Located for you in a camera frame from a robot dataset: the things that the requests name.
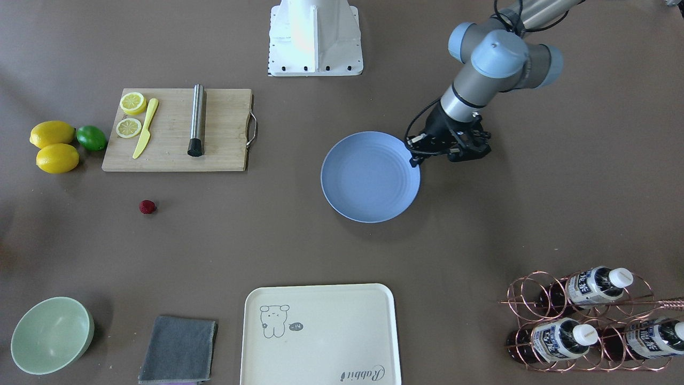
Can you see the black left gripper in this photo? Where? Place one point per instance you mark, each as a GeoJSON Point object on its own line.
{"type": "Point", "coordinates": [441, 125]}

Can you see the blue plate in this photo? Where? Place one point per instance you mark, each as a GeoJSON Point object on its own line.
{"type": "Point", "coordinates": [367, 177]}

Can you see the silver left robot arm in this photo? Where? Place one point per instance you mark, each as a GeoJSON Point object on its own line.
{"type": "Point", "coordinates": [495, 59]}

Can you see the red strawberry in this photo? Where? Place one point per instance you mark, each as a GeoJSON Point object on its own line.
{"type": "Point", "coordinates": [147, 206]}

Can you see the wooden cutting board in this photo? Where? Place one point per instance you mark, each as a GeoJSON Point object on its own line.
{"type": "Point", "coordinates": [225, 137]}

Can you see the cream rabbit tray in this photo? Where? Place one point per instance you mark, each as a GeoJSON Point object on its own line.
{"type": "Point", "coordinates": [324, 334]}

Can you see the steel muddler black tip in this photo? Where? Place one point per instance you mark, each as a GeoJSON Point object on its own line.
{"type": "Point", "coordinates": [195, 148]}

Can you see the drink bottle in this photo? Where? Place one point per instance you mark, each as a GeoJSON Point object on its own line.
{"type": "Point", "coordinates": [657, 338]}
{"type": "Point", "coordinates": [597, 286]}
{"type": "Point", "coordinates": [548, 342]}

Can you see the yellow plastic knife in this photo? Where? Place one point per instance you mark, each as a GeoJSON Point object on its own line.
{"type": "Point", "coordinates": [145, 134]}

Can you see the lemon slice at edge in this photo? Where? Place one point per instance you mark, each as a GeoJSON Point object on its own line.
{"type": "Point", "coordinates": [133, 103]}

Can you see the lemon slice near knife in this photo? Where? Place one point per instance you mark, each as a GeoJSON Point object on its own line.
{"type": "Point", "coordinates": [128, 128]}

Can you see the grey folded cloth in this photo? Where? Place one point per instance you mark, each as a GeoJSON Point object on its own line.
{"type": "Point", "coordinates": [180, 351]}

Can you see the green lime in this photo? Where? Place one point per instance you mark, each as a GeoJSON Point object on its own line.
{"type": "Point", "coordinates": [91, 138]}

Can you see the whole lemon lower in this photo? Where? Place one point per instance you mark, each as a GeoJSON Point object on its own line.
{"type": "Point", "coordinates": [57, 158]}

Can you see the whole lemon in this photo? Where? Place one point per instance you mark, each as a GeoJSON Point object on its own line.
{"type": "Point", "coordinates": [57, 158]}
{"type": "Point", "coordinates": [51, 132]}

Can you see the whole lemon upper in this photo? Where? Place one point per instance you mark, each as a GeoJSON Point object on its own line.
{"type": "Point", "coordinates": [51, 132]}

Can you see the green bowl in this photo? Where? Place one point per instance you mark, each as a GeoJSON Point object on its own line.
{"type": "Point", "coordinates": [52, 335]}

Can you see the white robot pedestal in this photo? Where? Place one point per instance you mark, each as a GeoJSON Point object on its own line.
{"type": "Point", "coordinates": [314, 38]}

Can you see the copper wire bottle rack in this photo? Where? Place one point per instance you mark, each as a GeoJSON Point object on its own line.
{"type": "Point", "coordinates": [528, 297]}

